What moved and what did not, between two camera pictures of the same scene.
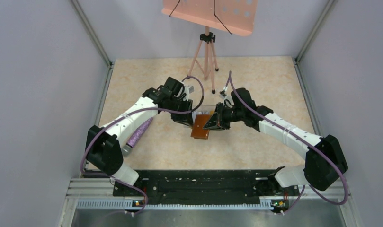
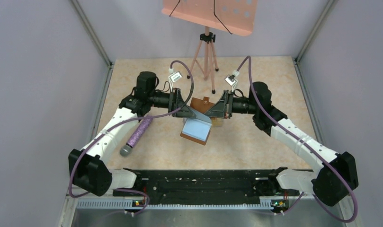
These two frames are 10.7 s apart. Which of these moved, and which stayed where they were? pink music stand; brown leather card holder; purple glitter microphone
Moved: brown leather card holder
Stayed: purple glitter microphone; pink music stand
